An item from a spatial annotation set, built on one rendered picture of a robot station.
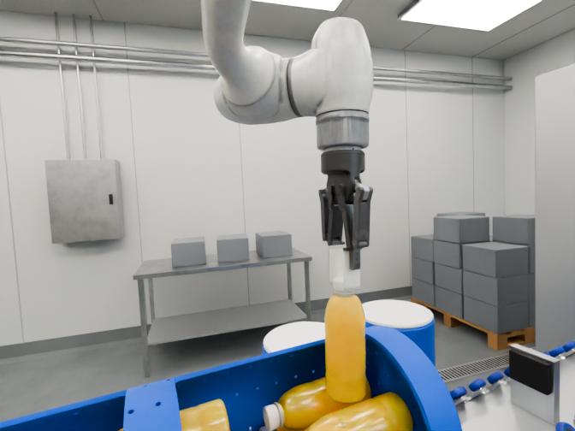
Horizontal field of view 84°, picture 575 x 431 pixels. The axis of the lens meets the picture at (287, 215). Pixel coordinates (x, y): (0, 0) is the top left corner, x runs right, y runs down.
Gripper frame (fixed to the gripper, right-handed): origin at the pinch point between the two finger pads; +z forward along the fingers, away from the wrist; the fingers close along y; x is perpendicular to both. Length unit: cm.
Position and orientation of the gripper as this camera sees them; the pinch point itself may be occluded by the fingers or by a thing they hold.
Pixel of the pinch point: (344, 267)
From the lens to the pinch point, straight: 58.2
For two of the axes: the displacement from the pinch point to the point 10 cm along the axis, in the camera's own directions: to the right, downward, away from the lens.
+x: -9.1, 0.5, -4.0
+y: -4.1, -0.4, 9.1
